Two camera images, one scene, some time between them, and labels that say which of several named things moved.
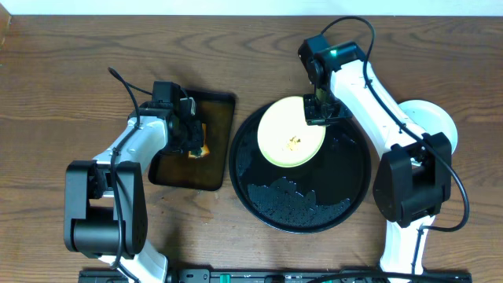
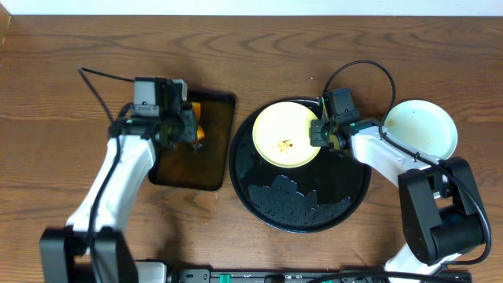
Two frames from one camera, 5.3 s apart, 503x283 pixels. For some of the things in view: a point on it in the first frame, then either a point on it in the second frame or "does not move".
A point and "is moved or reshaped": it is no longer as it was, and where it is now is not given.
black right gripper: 313,119 to 315,141
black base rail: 283,276 does not move
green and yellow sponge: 204,149 is moved or reshaped
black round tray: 309,198 does not move
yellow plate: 284,137 does not move
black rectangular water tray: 210,171 does not move
